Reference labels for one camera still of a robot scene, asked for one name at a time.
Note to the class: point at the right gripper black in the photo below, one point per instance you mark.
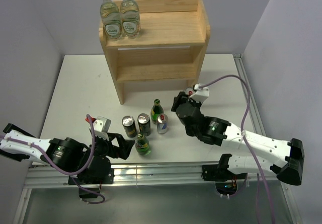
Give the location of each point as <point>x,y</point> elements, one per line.
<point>182,96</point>

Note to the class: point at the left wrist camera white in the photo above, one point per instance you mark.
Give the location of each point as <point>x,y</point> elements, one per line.
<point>98,126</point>

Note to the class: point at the aluminium rail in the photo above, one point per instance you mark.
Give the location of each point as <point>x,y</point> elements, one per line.
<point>253,110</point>
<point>165,193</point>

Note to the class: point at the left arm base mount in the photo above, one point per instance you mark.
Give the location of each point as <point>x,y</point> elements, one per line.
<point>92,195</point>

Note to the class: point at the aluminium rail right side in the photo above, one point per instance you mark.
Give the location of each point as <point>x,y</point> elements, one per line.
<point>253,110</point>

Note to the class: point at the silver blue energy can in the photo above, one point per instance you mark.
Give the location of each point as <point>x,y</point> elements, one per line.
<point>162,123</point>
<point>189,91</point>

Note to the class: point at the green glass bottle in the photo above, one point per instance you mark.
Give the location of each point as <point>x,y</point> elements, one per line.
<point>156,110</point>
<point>142,144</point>

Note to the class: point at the black can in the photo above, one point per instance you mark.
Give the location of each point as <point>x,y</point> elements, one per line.
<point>144,124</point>
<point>128,123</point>

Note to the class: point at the clear glass bottle right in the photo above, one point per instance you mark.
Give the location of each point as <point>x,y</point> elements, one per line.
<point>130,18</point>

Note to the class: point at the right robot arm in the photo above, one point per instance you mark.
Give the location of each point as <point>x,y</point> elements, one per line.
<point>256,153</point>

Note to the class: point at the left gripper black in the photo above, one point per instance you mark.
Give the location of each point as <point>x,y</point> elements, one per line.
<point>125,146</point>

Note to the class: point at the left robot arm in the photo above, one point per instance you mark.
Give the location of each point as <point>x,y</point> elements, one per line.
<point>67,156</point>

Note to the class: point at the aluminium rail front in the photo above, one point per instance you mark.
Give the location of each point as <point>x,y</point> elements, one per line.
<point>165,193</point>

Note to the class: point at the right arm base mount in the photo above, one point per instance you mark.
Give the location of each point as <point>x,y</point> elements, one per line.
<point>227,184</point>

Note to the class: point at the green glass bottle front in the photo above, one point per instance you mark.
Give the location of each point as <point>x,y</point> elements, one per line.
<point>142,144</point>

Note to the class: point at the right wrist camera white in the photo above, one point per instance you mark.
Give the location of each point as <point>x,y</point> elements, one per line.
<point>201,93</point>

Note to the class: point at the clear glass bottle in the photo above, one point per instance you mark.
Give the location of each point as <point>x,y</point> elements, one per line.
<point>111,19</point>
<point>130,18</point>

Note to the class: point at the clear glass bottle left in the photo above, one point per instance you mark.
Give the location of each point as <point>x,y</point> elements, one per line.
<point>111,19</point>

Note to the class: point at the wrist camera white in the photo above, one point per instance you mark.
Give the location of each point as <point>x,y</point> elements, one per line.
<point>201,93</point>
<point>98,126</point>

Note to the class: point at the wooden two-tier shelf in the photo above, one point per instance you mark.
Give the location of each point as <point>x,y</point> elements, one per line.
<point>171,45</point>

